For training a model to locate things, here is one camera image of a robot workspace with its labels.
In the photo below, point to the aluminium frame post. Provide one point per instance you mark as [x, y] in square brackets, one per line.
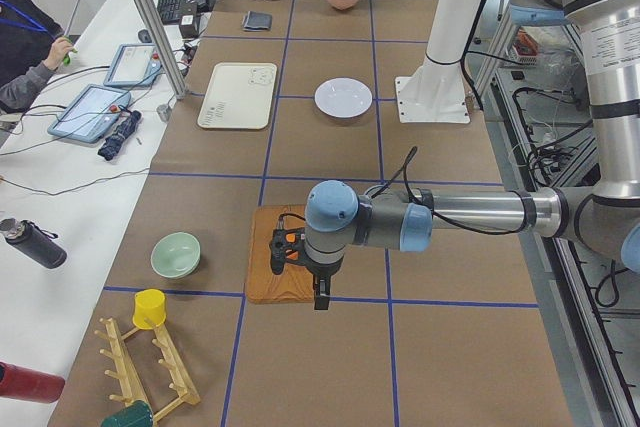
[152, 21]

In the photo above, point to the wooden cup rack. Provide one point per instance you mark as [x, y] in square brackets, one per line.
[147, 370]

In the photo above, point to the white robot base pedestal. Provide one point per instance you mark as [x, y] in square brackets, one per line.
[435, 93]

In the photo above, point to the folded navy umbrella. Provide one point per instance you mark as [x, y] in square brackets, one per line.
[113, 144]

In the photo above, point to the grey folded cloth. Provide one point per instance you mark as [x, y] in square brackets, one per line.
[257, 21]

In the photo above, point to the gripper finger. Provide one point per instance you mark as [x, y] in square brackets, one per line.
[326, 295]
[318, 292]

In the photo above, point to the seated person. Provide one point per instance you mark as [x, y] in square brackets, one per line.
[33, 47]

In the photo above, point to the far teach pendant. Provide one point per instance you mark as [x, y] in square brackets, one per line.
[134, 65]

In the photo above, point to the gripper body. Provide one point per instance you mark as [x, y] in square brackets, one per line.
[322, 271]

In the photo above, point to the green bowl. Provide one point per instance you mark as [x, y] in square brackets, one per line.
[176, 255]

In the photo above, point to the black water bottle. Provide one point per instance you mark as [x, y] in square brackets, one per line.
[35, 243]

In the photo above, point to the cream bear tray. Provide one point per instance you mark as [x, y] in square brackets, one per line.
[239, 96]

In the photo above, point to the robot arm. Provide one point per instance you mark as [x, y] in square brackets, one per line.
[604, 217]

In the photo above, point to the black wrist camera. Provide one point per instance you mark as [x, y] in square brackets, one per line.
[281, 256]

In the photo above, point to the red bottle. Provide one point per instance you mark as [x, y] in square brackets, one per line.
[20, 383]

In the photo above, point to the yellow cup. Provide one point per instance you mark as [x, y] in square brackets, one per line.
[149, 309]

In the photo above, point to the dark green cup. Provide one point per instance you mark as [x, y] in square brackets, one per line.
[138, 414]

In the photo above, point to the teach pendant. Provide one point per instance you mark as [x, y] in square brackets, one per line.
[91, 114]
[134, 65]

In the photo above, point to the near teach pendant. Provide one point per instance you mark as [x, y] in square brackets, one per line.
[91, 114]

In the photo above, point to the black box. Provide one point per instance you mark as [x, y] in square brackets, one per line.
[189, 26]

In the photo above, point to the small metal cup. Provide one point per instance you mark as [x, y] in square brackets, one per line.
[164, 112]

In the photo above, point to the white plate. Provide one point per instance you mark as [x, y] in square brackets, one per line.
[343, 98]

